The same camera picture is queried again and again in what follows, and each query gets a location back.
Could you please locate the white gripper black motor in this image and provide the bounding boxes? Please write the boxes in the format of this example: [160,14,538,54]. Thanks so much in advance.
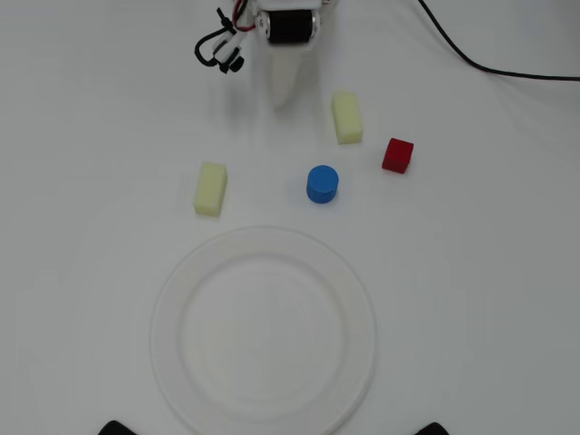
[254,0,325,111]

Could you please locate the blue cylinder block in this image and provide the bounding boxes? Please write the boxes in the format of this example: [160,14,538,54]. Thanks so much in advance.
[305,164,340,206]

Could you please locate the pale yellow rectangular foam block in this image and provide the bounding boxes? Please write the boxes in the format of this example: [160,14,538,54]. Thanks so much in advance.
[331,91,365,146]
[193,161,228,218]

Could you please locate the red cube block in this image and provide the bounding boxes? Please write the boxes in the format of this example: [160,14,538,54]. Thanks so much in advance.
[381,137,415,175]

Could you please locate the white paper plate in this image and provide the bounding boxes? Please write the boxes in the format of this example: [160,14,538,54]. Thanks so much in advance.
[150,225,378,435]

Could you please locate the black bar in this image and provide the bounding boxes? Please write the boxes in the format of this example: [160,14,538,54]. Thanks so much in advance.
[414,421,458,435]

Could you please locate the black stand foot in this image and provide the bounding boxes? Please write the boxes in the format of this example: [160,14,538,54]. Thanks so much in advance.
[97,420,137,435]

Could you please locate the white wrist camera black lens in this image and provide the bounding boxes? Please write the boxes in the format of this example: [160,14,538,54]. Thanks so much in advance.
[210,29,247,75]

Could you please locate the thin red wires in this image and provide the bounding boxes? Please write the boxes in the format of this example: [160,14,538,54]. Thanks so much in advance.
[231,0,256,33]

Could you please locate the black camera cable loop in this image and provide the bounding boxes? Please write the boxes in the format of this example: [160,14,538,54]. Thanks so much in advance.
[194,5,238,70]

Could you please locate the long black cable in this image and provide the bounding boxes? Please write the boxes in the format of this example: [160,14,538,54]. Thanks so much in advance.
[417,0,580,82]

